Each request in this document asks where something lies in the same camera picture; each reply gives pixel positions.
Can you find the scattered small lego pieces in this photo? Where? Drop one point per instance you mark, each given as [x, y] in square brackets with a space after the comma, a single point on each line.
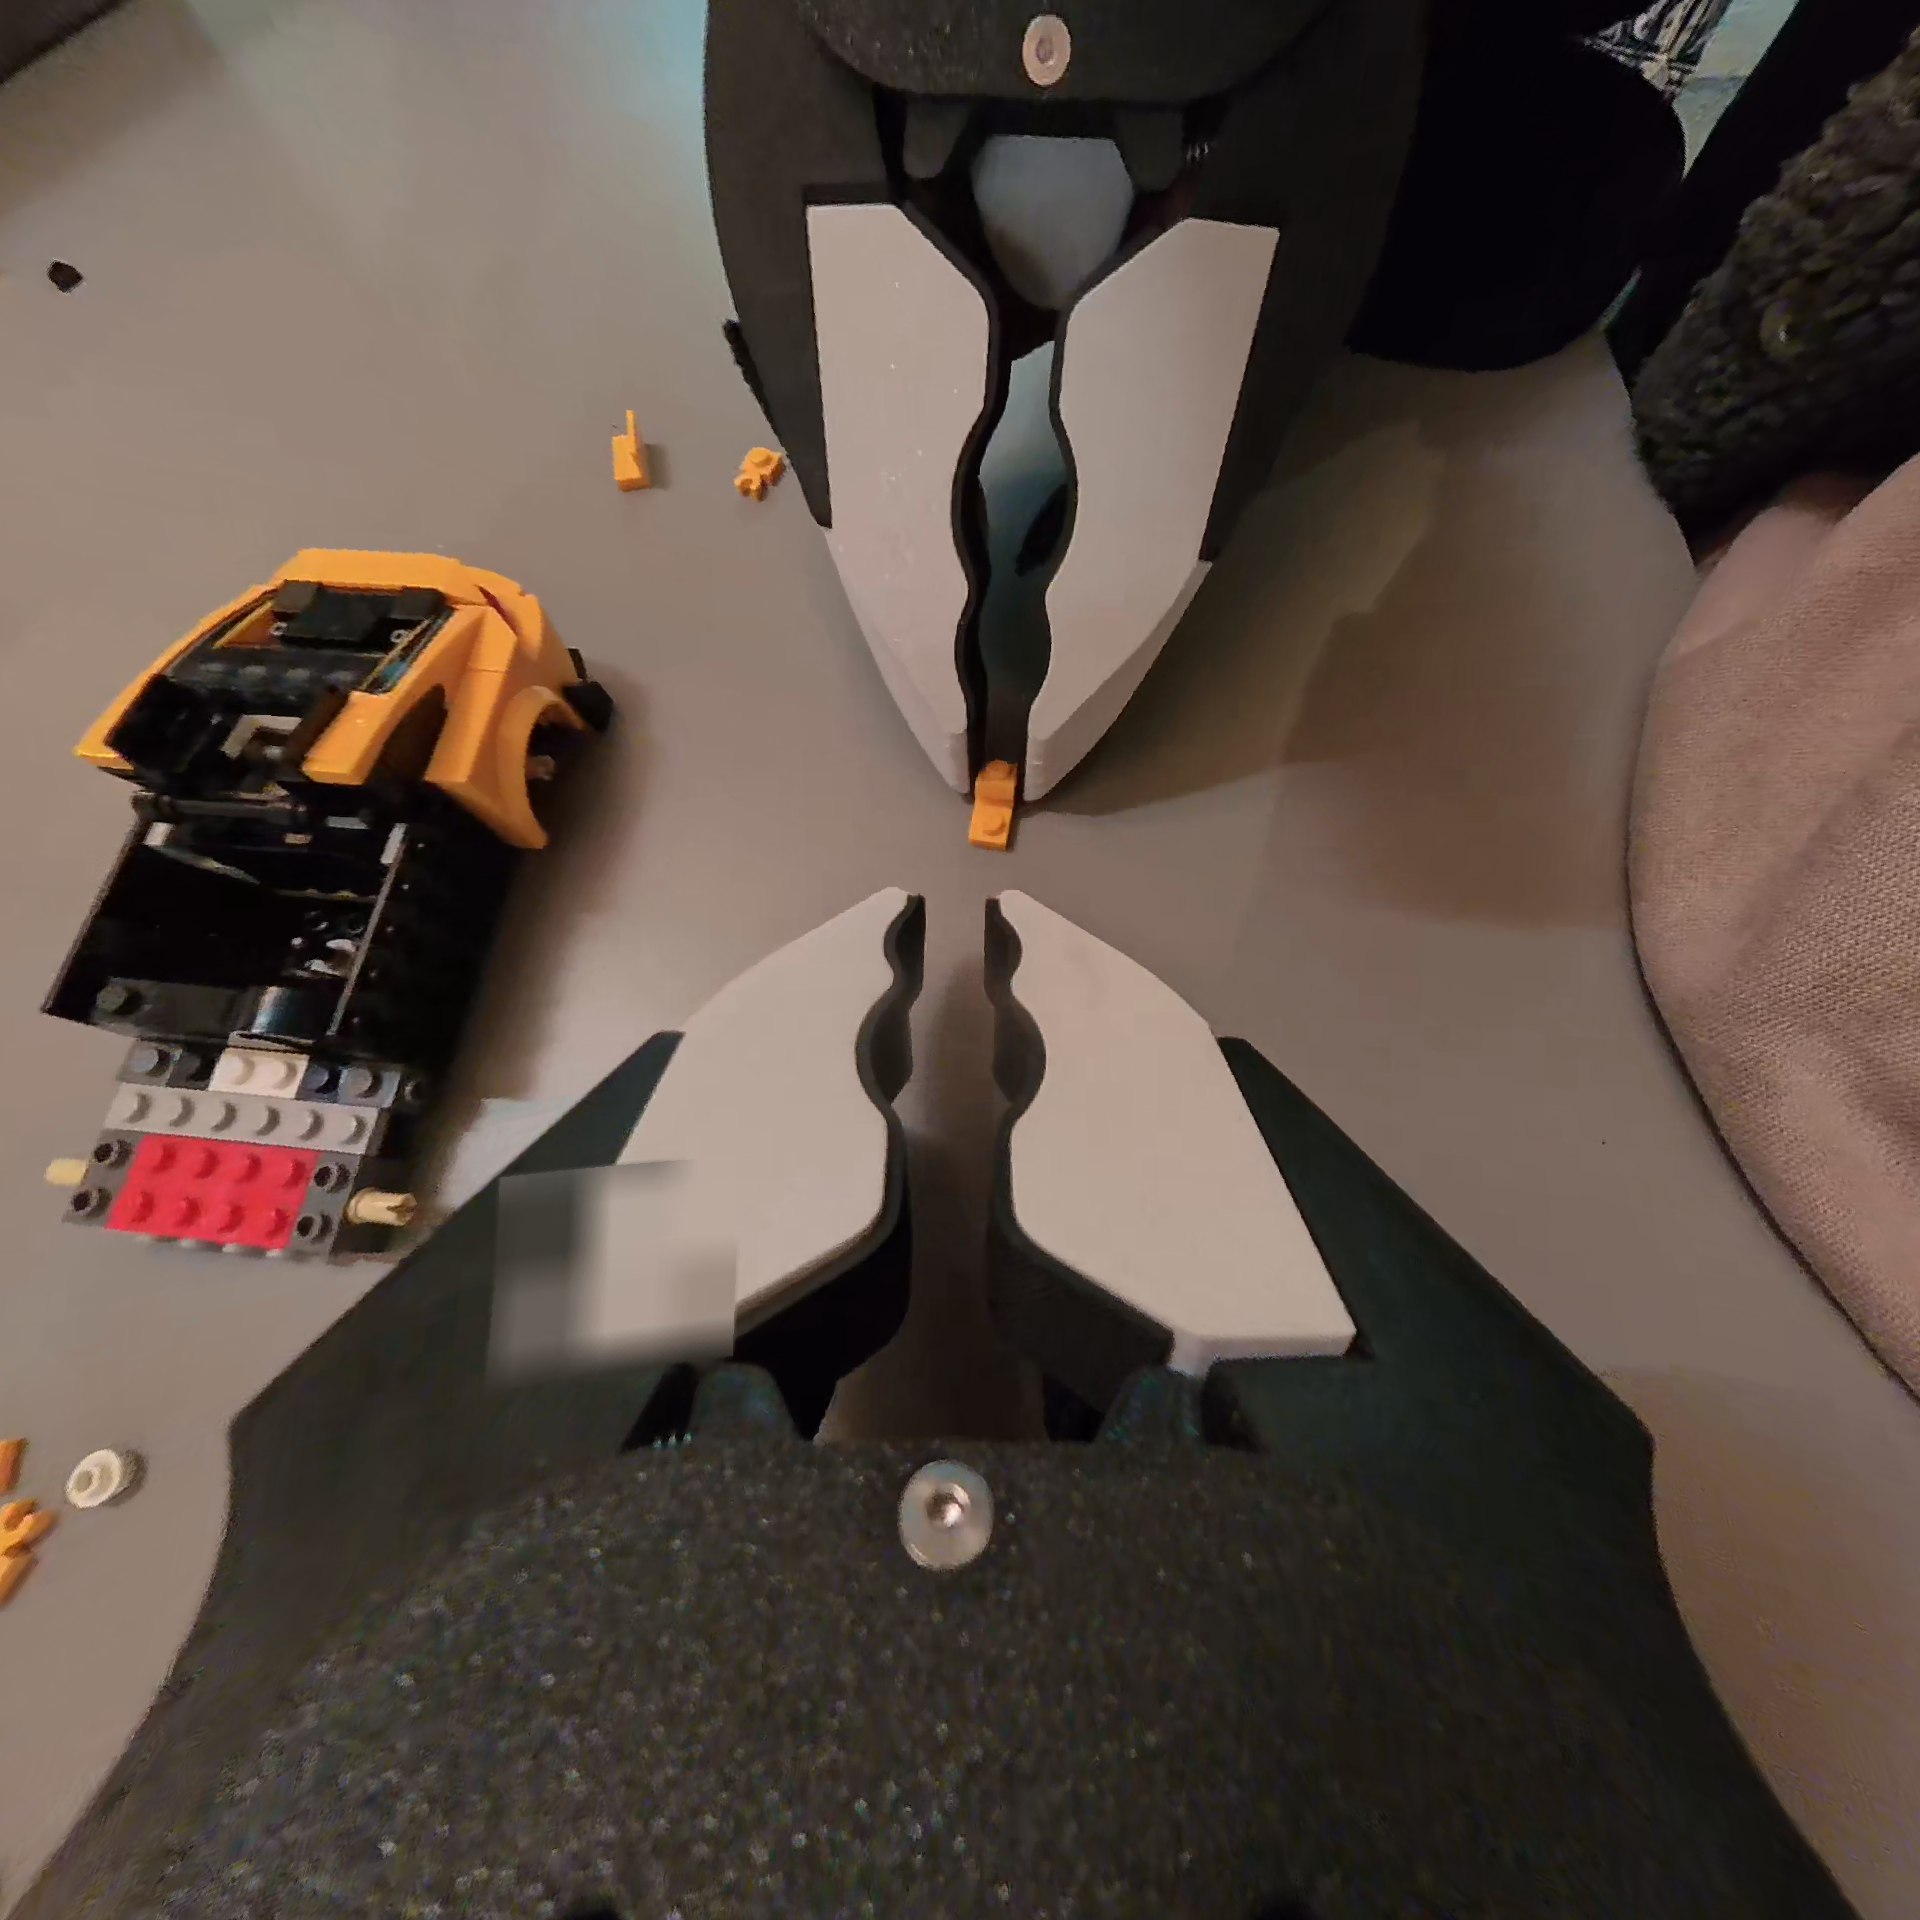
[106, 1477]

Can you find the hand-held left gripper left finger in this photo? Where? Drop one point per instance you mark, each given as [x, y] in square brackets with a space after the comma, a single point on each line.
[781, 1080]

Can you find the orange lego car model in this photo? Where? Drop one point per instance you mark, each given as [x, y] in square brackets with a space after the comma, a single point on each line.
[452, 704]

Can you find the orange two-stud lego plate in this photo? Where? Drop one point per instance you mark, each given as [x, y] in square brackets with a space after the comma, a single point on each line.
[992, 821]

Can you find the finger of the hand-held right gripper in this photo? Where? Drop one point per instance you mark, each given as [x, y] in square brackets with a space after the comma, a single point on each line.
[1156, 422]
[893, 422]

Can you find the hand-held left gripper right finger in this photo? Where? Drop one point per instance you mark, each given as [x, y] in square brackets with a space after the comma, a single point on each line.
[1172, 1184]

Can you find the black fleece jacket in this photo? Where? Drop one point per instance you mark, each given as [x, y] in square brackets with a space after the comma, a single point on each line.
[1799, 346]

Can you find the person's right forearm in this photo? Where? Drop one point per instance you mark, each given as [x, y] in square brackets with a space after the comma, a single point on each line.
[1501, 196]

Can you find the orange lego bracket piece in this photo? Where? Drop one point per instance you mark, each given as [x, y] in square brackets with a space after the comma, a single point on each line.
[629, 463]

